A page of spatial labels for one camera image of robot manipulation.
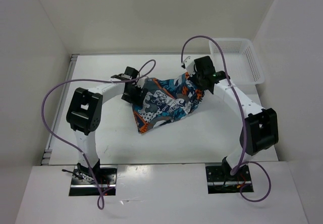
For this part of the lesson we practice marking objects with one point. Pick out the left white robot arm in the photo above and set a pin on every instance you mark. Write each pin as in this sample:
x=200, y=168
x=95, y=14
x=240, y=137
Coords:
x=84, y=116

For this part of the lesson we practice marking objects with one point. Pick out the colourful patterned shorts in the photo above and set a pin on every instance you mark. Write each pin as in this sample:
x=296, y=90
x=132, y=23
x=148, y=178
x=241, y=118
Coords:
x=166, y=101

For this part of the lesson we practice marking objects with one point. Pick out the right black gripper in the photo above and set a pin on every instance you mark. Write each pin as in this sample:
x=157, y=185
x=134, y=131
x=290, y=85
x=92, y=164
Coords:
x=192, y=78

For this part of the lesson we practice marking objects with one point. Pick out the aluminium table edge rail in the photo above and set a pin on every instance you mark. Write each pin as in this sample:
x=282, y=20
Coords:
x=55, y=123

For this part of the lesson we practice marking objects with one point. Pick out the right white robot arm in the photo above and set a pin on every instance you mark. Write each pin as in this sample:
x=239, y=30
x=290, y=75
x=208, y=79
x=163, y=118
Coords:
x=259, y=125

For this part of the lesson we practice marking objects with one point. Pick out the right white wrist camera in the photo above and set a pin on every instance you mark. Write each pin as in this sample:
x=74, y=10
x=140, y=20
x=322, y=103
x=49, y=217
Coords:
x=188, y=64

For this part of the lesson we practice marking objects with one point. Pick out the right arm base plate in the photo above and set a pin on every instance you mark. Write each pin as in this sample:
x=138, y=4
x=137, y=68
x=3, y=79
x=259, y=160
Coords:
x=219, y=183

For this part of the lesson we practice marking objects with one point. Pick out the white plastic basket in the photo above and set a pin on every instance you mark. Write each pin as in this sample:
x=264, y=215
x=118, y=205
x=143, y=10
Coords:
x=239, y=56

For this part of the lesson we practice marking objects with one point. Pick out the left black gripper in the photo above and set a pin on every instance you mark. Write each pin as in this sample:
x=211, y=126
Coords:
x=137, y=100

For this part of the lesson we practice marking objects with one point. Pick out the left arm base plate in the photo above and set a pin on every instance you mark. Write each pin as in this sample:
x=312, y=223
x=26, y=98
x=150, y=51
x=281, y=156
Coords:
x=84, y=186

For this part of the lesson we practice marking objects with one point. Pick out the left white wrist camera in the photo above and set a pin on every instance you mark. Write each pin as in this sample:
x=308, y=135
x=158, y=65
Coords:
x=140, y=82

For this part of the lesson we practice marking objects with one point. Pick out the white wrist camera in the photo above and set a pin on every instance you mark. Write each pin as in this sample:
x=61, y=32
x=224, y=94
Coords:
x=188, y=64
x=140, y=82

